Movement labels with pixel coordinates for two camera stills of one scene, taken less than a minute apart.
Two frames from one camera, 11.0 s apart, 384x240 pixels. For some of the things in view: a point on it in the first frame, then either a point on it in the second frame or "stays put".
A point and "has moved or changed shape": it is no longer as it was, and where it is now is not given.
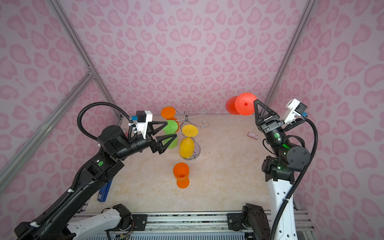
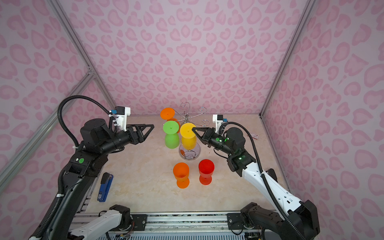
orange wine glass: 169,113 stays put
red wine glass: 243,104 -> 206,168
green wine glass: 171,128 stays put
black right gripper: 272,125 -> 208,138
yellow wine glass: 186,145 has moved or changed shape
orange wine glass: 181,171 stays put
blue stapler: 103,192 stays put
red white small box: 252,135 stays put
